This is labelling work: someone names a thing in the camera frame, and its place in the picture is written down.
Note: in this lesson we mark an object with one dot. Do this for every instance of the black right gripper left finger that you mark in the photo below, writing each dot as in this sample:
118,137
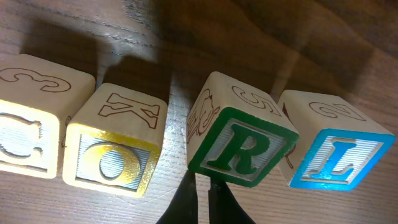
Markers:
183,208

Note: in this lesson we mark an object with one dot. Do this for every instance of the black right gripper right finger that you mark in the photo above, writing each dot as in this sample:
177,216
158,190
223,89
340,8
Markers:
223,207

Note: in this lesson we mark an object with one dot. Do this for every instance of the green R block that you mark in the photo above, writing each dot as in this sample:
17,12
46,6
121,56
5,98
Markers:
236,132

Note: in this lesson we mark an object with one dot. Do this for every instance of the yellow O block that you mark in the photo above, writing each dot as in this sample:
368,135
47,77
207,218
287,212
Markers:
114,141

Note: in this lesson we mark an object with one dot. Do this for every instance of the blue L block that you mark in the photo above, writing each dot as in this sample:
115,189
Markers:
338,144

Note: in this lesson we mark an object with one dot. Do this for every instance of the yellow C block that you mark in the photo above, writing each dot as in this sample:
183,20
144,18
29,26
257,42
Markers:
38,100

